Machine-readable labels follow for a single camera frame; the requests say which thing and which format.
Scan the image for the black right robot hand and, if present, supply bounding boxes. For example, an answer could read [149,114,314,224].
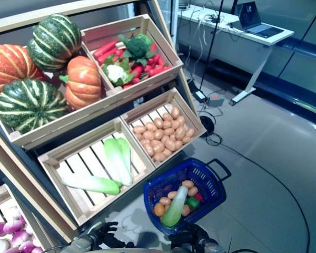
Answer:
[169,223,209,253]

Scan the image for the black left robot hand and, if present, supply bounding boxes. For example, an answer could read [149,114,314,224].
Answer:
[93,221,135,250]

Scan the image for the blue plastic shopping basket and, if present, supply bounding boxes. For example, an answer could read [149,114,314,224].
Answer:
[143,157,227,236]

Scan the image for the green white chinese cabbage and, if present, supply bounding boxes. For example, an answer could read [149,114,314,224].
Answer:
[61,173,123,196]
[117,137,133,174]
[103,138,134,187]
[161,186,189,228]

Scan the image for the green bell pepper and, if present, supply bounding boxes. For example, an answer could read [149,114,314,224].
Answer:
[186,197,201,211]

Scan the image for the orange fruit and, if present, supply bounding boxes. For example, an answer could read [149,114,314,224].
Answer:
[154,202,165,217]

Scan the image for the wooden cabbage crate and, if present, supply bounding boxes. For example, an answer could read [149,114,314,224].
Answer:
[37,118,156,227]

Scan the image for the black round stand base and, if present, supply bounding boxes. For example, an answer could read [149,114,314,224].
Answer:
[199,115,214,138]

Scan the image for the large wooden pumpkin crate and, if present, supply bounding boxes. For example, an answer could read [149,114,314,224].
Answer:
[0,44,117,151]

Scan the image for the wooden potato crate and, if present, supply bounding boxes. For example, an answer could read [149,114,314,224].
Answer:
[120,87,208,169]

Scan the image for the grey box with red button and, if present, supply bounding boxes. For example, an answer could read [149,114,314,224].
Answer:
[206,93,225,107]

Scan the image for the black power adapter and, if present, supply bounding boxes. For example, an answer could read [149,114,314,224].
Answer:
[195,90,209,102]

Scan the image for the green striped pumpkin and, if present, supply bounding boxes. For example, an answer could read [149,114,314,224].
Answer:
[27,13,83,72]
[0,79,68,134]

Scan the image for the small orange pumpkin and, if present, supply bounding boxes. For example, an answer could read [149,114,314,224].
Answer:
[59,55,103,110]

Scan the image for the white cauliflower with leaves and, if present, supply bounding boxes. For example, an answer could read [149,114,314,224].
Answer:
[102,55,135,87]

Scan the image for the green broccoli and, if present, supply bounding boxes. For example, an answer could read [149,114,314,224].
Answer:
[117,33,156,66]

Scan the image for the large orange striped pumpkin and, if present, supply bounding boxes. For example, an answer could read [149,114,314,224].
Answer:
[0,44,47,98]

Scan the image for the black stand pole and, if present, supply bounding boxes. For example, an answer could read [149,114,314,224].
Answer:
[199,0,225,91]

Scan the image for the white office desk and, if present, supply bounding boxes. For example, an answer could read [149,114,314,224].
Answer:
[177,4,295,106]

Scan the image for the wooden carrot crate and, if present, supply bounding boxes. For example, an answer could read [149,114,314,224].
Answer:
[80,14,184,100]

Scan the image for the grey open laptop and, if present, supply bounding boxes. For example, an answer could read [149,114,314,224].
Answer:
[236,1,284,39]

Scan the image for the black basket handle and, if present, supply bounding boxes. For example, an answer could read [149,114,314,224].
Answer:
[205,159,232,182]

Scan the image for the long black floor cable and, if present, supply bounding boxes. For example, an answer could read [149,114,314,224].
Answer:
[205,131,311,253]

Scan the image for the white hanging cables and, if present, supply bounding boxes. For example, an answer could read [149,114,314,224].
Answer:
[196,12,209,55]

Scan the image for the wooden display rack frame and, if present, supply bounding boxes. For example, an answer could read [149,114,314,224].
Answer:
[0,0,209,245]

